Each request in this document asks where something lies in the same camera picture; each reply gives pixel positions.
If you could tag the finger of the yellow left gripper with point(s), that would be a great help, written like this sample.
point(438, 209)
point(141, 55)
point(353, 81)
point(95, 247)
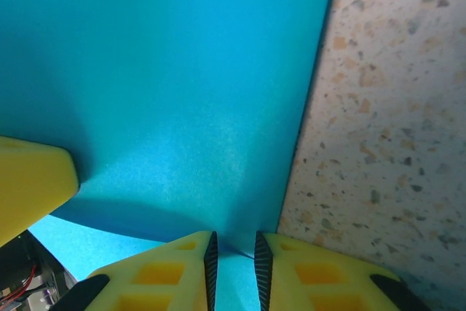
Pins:
point(29, 180)

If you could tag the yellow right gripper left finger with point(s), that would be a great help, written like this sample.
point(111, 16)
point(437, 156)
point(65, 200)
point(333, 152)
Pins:
point(164, 282)

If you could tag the blue paper sheet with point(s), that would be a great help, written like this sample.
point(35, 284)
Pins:
point(164, 70)

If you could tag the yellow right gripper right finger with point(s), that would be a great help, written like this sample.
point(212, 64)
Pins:
point(320, 282)

